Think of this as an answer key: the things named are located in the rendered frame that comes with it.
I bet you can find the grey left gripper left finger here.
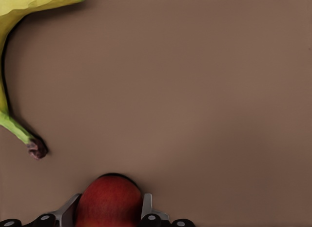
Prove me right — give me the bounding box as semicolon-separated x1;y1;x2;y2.
0;193;82;227

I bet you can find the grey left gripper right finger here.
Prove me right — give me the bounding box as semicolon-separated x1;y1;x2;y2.
138;193;196;227

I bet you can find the red apple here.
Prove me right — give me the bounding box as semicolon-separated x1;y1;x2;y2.
75;175;143;227

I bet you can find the yellow banana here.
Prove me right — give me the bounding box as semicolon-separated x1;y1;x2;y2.
0;0;88;160

